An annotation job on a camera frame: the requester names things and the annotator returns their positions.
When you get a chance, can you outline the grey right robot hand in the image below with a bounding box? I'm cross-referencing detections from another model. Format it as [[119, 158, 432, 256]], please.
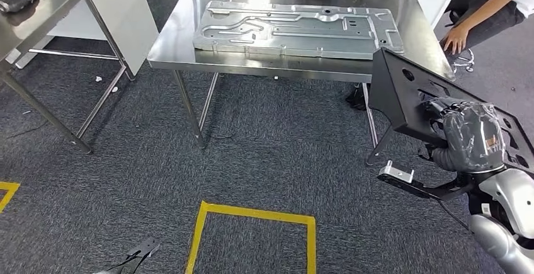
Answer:
[[419, 96, 507, 174]]

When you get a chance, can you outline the long black plastic part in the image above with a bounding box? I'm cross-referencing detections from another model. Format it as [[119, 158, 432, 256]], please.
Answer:
[[368, 47, 534, 173]]

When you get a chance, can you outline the swivel stool chrome base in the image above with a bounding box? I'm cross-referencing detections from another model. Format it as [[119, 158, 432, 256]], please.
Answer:
[[450, 49, 475, 74]]

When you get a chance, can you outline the black bag with yellow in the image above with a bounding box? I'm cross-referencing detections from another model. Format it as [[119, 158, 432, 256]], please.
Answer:
[[345, 84, 368, 111]]

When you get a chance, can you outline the person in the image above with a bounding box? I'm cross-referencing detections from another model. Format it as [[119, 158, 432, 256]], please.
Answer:
[[440, 0, 534, 56]]

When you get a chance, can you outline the stamped grey metal panel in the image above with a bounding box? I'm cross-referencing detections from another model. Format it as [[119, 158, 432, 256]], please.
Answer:
[[192, 0, 405, 61]]

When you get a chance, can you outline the yellow floor tape square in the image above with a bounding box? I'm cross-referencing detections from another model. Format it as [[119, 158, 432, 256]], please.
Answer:
[[185, 200, 317, 274]]

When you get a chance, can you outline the white cabinet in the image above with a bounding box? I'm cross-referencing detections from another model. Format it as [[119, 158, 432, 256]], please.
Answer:
[[16, 0, 159, 77]]

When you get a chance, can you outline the stainless steel side table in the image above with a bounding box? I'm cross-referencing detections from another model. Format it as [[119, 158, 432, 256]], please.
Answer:
[[0, 0, 137, 155]]

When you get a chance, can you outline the spare grey robot hand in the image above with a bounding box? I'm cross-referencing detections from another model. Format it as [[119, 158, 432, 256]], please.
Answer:
[[0, 0, 39, 13]]

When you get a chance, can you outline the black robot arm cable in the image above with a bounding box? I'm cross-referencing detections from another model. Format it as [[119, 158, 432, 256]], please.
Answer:
[[437, 198, 472, 232]]

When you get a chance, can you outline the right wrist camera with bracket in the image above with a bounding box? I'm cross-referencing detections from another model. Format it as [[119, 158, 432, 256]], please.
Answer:
[[377, 160, 477, 201]]

